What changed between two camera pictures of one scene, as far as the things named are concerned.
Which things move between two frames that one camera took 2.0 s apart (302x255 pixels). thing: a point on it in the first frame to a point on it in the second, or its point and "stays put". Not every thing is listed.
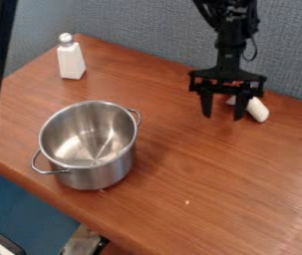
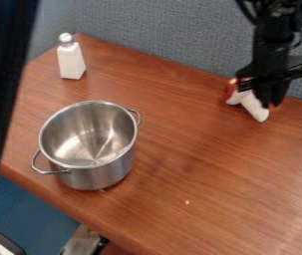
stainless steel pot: (87, 137) stays put
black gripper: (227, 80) to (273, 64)
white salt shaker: (70, 57) stays put
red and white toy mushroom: (256, 108) stays put
